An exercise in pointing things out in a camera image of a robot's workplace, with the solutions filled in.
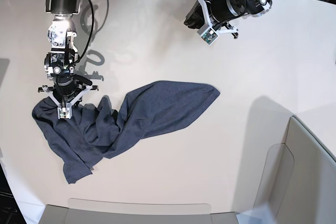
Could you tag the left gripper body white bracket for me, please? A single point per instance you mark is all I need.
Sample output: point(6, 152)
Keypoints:
point(211, 19)

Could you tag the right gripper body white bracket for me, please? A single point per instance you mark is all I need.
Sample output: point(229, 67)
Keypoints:
point(66, 103)

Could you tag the dark blue t-shirt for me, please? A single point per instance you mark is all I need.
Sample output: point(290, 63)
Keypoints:
point(97, 132)

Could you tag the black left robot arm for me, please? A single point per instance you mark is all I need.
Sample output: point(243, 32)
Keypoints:
point(253, 8)

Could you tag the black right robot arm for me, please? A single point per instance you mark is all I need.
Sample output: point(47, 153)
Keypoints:
point(59, 65)

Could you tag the grey front partition panel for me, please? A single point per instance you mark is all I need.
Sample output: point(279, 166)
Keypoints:
point(110, 212)

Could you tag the grey partition panel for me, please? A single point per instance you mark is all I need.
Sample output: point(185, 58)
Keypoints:
point(310, 195)
point(110, 212)

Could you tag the grey right side partition panel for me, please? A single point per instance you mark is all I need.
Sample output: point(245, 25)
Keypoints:
point(310, 195)

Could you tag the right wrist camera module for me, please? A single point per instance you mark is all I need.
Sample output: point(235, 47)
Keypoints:
point(64, 112)

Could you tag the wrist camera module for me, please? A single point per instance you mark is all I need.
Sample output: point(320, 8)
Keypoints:
point(208, 34)
point(64, 112)

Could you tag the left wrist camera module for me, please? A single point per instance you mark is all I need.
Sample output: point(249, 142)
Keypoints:
point(208, 34)

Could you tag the clear acrylic right panel bracket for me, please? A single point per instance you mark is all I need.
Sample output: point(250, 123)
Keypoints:
point(276, 176)

